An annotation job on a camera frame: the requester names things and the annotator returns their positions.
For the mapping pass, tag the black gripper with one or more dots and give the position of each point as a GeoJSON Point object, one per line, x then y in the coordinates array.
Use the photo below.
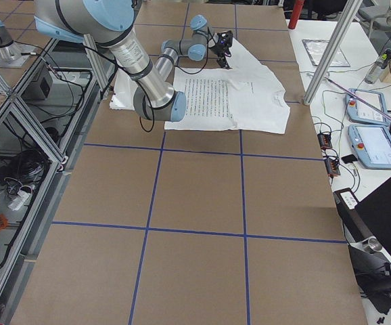
{"type": "Point", "coordinates": [221, 51]}

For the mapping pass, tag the white long-sleeve printed shirt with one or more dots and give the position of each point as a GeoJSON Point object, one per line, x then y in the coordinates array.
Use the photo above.
{"type": "Point", "coordinates": [246, 96]}

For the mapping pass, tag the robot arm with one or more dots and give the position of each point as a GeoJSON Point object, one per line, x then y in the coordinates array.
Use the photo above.
{"type": "Point", "coordinates": [203, 40]}
{"type": "Point", "coordinates": [110, 23]}

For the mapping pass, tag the red cylinder bottle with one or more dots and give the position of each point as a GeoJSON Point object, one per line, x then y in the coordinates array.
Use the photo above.
{"type": "Point", "coordinates": [294, 18]}

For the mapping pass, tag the upper black orange adapter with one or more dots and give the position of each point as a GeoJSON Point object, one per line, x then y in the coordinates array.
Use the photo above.
{"type": "Point", "coordinates": [324, 140]}

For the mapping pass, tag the black orange adapter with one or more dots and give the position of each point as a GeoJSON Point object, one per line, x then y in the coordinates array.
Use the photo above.
{"type": "Point", "coordinates": [324, 140]}
{"type": "Point", "coordinates": [332, 167]}

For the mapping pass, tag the upper blue teach pendant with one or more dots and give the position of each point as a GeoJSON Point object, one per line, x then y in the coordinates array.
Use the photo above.
{"type": "Point", "coordinates": [361, 113]}

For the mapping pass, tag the blue teach pendant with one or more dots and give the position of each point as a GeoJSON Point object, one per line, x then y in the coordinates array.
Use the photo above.
{"type": "Point", "coordinates": [361, 113]}
{"type": "Point", "coordinates": [371, 145]}

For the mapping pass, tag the lower black orange adapter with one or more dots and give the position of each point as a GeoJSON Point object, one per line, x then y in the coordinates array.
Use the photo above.
{"type": "Point", "coordinates": [332, 167]}

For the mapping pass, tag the lower blue teach pendant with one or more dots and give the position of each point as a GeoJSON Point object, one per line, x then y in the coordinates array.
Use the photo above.
{"type": "Point", "coordinates": [371, 145]}

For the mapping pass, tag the grey control box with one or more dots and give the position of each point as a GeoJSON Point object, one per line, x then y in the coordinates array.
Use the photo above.
{"type": "Point", "coordinates": [40, 86]}

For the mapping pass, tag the grabber reacher tool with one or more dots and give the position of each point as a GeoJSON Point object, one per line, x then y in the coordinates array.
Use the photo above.
{"type": "Point", "coordinates": [368, 103]}

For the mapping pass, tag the black laptop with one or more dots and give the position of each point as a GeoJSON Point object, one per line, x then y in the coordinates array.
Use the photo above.
{"type": "Point", "coordinates": [368, 217]}

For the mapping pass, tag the white power strip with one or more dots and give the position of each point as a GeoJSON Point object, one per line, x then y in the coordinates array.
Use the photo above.
{"type": "Point", "coordinates": [20, 199]}

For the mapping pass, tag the aluminium frame post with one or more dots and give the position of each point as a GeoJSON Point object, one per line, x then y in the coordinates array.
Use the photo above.
{"type": "Point", "coordinates": [339, 32]}

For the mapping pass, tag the aluminium extrusion frame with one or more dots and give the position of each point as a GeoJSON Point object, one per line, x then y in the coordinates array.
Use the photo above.
{"type": "Point", "coordinates": [40, 140]}

